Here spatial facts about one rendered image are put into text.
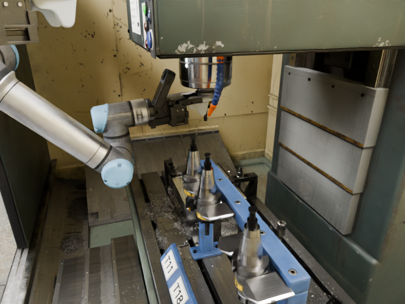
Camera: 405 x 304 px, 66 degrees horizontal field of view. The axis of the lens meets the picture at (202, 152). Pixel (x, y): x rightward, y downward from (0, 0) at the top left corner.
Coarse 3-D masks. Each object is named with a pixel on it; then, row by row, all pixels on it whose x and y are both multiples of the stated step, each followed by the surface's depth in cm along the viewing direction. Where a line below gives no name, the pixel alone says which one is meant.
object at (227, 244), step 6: (234, 234) 61; (240, 234) 61; (222, 240) 59; (228, 240) 59; (234, 240) 59; (240, 240) 59; (222, 246) 58; (228, 246) 58; (234, 246) 58; (228, 252) 56
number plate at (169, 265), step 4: (172, 252) 93; (168, 256) 94; (172, 256) 92; (164, 260) 94; (168, 260) 93; (172, 260) 91; (164, 264) 93; (168, 264) 92; (172, 264) 90; (176, 264) 89; (164, 268) 92; (168, 268) 91; (172, 268) 89; (176, 268) 88; (164, 272) 91; (168, 272) 90; (172, 272) 88; (168, 276) 89
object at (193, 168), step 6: (192, 156) 79; (198, 156) 79; (192, 162) 79; (198, 162) 80; (186, 168) 81; (192, 168) 79; (198, 168) 80; (186, 174) 81; (192, 174) 80; (198, 174) 80
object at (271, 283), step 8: (272, 272) 52; (248, 280) 50; (256, 280) 50; (264, 280) 50; (272, 280) 50; (280, 280) 50; (248, 288) 49; (256, 288) 49; (264, 288) 49; (272, 288) 49; (280, 288) 49; (288, 288) 49; (248, 296) 48; (256, 296) 47; (264, 296) 47; (272, 296) 47; (280, 296) 47; (288, 296) 48
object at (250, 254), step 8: (248, 232) 50; (256, 232) 50; (248, 240) 50; (256, 240) 50; (240, 248) 52; (248, 248) 51; (256, 248) 51; (240, 256) 52; (248, 256) 51; (256, 256) 51; (248, 264) 51; (256, 264) 51
